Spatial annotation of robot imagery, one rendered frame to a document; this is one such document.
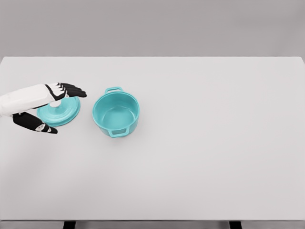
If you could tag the teal pot lid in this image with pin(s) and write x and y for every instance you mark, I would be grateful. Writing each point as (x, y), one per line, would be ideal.
(62, 112)

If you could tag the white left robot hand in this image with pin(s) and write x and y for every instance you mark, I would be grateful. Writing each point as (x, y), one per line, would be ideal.
(28, 99)

